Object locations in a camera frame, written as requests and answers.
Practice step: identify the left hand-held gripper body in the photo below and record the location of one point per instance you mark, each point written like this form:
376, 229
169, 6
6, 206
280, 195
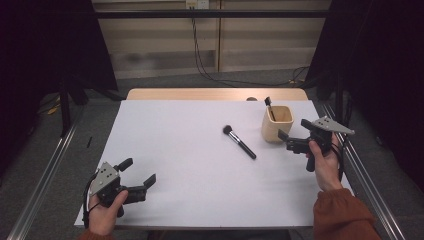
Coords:
105, 178

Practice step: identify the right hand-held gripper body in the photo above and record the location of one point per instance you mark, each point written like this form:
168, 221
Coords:
328, 126

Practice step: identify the cream ceramic brush holder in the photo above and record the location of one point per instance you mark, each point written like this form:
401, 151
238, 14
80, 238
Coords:
275, 131

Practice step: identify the small black makeup brush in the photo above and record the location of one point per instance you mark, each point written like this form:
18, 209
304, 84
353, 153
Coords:
267, 101

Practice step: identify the large black powder brush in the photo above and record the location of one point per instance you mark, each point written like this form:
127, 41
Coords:
241, 144

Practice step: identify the person's left hand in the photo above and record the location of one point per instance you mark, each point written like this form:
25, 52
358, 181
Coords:
103, 220

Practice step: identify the person's right hand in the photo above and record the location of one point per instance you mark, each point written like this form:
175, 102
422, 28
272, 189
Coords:
328, 170

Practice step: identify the black metal stand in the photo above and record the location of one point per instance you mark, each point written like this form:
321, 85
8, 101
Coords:
339, 100
65, 110

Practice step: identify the white table sheet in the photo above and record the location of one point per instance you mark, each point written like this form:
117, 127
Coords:
186, 173

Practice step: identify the small black floor item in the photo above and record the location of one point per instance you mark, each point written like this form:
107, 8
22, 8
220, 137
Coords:
89, 142

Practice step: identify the black curtain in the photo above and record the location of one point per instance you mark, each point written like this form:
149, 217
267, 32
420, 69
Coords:
380, 50
43, 43

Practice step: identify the black metal crossbar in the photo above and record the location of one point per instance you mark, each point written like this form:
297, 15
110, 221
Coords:
213, 14

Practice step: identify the aluminium rail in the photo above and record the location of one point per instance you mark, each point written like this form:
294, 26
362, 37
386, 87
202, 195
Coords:
43, 180
370, 186

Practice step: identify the white wall socket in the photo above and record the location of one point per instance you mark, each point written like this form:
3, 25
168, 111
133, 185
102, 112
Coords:
198, 4

